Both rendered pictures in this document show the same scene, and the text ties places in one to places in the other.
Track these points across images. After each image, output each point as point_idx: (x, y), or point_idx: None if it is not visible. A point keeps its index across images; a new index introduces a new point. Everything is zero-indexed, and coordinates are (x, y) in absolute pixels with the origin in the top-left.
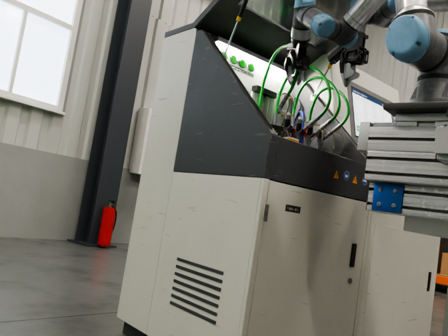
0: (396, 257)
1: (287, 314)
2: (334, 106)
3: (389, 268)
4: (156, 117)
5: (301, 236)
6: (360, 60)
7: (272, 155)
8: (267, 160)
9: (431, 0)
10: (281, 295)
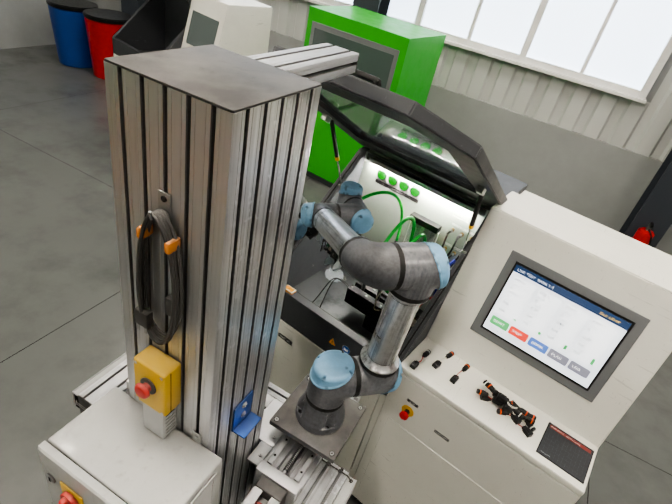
0: (422, 471)
1: None
2: (457, 277)
3: (408, 470)
4: None
5: (293, 361)
6: (328, 253)
7: None
8: None
9: (320, 230)
10: (277, 385)
